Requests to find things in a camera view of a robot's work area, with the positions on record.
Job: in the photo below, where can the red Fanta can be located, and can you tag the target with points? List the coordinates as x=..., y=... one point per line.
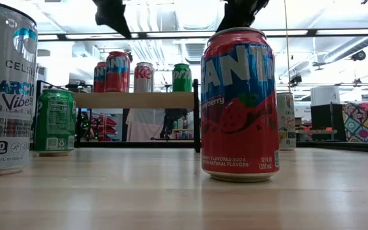
x=99, y=78
x=240, y=111
x=117, y=73

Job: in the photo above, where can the black aluminium table frame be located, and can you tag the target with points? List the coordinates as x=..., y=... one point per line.
x=347, y=147

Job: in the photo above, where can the wooden shelf with black frame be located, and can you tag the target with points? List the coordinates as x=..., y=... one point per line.
x=197, y=121

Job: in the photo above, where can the red storage bin rack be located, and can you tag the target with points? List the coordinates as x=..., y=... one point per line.
x=107, y=123

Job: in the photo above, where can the white Celsius Arctic Vibe can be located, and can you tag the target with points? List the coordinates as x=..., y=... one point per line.
x=5, y=96

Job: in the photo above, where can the white Celsius can black lid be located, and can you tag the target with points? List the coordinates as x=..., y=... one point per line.
x=287, y=121

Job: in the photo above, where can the black equipment stand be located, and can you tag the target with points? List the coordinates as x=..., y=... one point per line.
x=172, y=119

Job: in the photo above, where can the silver Diet Coke can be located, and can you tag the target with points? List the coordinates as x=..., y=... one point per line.
x=144, y=78

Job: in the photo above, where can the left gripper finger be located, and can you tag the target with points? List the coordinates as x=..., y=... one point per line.
x=110, y=14

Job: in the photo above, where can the black cabinet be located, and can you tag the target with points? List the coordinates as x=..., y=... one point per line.
x=327, y=123

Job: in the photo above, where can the colourful patchwork quilt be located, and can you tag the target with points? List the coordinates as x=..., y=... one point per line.
x=366, y=123

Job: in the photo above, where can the black ceiling fixture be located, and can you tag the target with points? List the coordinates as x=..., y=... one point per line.
x=358, y=56

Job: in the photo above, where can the wooden shelf board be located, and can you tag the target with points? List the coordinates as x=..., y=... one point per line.
x=133, y=100

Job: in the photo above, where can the white box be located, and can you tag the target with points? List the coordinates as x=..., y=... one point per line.
x=324, y=95

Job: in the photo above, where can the green Sprite can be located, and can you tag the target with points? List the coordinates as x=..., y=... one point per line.
x=182, y=78
x=55, y=121

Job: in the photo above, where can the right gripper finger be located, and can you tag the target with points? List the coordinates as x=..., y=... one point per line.
x=238, y=12

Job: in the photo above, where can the small bottle shelf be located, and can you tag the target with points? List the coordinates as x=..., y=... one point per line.
x=181, y=134

